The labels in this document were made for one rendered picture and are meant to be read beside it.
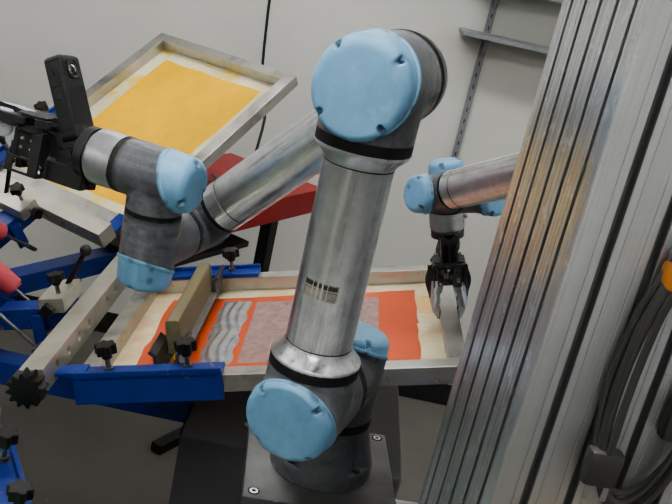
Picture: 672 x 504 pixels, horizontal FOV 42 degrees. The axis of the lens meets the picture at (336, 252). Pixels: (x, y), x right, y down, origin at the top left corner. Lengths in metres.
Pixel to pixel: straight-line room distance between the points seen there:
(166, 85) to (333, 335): 2.02
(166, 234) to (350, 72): 0.35
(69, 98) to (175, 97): 1.72
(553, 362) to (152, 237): 0.54
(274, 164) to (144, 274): 0.22
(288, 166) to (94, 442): 2.53
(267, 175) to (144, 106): 1.76
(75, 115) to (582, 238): 0.69
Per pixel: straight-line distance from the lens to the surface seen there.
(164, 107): 2.90
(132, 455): 3.55
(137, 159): 1.15
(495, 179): 1.56
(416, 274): 2.24
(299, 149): 1.17
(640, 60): 0.81
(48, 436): 3.62
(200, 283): 2.07
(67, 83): 1.23
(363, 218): 1.02
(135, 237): 1.17
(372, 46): 0.96
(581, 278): 0.85
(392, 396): 2.26
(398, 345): 1.91
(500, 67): 3.90
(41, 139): 1.23
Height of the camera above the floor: 1.99
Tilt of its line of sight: 19 degrees down
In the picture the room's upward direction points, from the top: 13 degrees clockwise
